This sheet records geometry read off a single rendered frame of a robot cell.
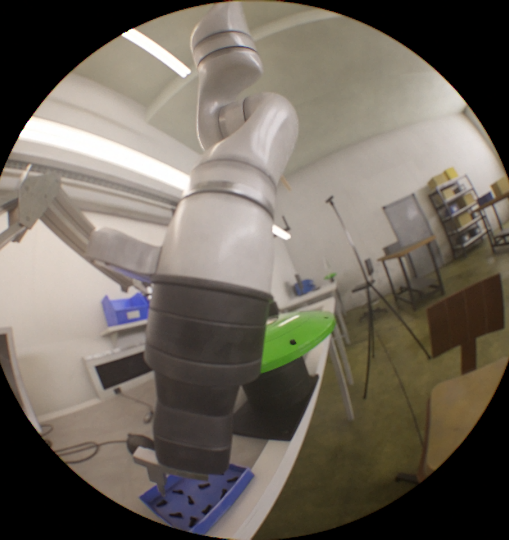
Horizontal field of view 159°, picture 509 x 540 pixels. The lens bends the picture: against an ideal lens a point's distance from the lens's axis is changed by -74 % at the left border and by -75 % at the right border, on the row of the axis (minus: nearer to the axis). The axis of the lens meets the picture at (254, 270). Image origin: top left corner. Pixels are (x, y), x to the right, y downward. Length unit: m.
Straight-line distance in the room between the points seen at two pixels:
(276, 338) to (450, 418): 0.58
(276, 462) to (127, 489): 0.24
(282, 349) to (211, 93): 0.31
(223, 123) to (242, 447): 0.42
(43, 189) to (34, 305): 0.78
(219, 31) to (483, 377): 0.92
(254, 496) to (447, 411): 0.56
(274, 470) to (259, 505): 0.06
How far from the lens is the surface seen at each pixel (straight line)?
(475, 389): 0.75
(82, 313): 1.12
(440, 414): 0.68
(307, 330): 0.28
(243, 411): 0.42
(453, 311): 0.74
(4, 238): 0.34
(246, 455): 0.33
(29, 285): 1.15
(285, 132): 0.17
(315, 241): 5.03
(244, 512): 0.27
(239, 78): 0.22
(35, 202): 0.39
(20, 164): 1.49
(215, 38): 0.24
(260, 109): 0.16
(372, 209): 5.30
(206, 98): 0.21
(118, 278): 0.56
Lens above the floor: 1.14
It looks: 9 degrees up
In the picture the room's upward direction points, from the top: 20 degrees counter-clockwise
